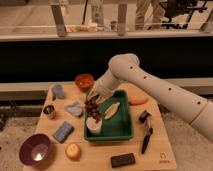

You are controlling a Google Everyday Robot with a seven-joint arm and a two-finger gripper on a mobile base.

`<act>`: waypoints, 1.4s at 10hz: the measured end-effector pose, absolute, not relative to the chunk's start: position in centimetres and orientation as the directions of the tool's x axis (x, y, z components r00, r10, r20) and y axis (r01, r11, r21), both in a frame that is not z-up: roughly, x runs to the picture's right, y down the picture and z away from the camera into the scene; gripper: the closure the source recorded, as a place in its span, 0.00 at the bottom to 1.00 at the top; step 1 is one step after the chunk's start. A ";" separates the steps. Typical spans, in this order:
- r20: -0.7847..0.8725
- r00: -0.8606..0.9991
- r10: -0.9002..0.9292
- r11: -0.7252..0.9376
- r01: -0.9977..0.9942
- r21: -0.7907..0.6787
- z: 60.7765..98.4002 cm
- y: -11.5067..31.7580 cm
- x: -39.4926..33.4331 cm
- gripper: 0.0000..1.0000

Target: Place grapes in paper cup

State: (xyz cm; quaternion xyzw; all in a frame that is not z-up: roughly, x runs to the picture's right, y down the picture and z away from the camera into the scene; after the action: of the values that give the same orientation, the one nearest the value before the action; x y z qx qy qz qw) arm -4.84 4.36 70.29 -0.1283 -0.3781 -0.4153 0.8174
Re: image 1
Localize orange red bowl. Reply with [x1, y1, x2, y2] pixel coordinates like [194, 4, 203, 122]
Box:
[75, 74, 94, 91]

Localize standing person legs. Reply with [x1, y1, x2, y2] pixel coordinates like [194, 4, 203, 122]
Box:
[134, 0, 166, 30]

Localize orange carrot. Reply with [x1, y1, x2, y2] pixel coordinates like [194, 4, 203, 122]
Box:
[128, 97, 149, 106]

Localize wooden table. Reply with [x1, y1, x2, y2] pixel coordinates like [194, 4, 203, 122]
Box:
[23, 83, 177, 171]

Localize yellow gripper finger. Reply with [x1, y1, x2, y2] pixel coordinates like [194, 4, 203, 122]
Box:
[96, 96, 106, 104]
[86, 87, 97, 100]

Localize purple bowl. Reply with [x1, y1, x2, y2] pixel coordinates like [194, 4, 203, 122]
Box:
[19, 134, 52, 166]

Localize blue sponge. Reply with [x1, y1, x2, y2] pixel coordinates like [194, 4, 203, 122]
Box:
[53, 121, 74, 143]

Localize black office chair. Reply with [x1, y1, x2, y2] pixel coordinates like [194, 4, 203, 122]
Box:
[160, 0, 207, 21]

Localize white paper cup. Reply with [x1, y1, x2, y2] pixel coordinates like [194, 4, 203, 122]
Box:
[86, 117, 102, 135]

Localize dark red grape bunch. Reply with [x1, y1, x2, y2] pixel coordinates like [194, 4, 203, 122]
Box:
[85, 99, 101, 123]

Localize black rectangular block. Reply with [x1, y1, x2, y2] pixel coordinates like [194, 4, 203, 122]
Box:
[110, 153, 135, 168]

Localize small metal tin can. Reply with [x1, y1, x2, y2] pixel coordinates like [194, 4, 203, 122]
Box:
[43, 105, 56, 119]

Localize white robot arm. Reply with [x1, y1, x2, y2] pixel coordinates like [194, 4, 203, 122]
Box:
[87, 53, 213, 143]

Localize yellow apple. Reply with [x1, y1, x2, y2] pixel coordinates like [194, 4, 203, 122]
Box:
[65, 143, 81, 160]

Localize green plastic tray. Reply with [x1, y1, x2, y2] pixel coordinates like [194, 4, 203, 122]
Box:
[84, 90, 134, 142]

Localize crumpled grey blue cloth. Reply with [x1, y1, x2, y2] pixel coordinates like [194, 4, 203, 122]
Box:
[64, 102, 83, 117]

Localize yellow banana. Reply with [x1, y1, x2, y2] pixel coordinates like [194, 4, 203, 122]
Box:
[105, 102, 120, 119]

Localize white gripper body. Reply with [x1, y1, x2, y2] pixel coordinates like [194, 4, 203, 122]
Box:
[95, 70, 120, 98]

